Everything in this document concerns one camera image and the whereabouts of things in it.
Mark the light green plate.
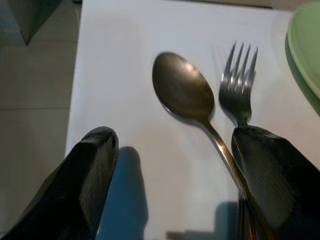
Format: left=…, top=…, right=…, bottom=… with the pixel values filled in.
left=284, top=3, right=320, bottom=100

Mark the silver metal fork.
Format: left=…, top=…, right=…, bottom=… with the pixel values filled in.
left=218, top=41, right=259, bottom=240

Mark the silver metal spoon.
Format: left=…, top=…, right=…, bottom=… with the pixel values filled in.
left=151, top=51, right=276, bottom=240

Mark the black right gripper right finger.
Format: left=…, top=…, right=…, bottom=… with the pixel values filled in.
left=230, top=124, right=320, bottom=240

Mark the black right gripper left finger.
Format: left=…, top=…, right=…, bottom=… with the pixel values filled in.
left=0, top=126, right=119, bottom=240

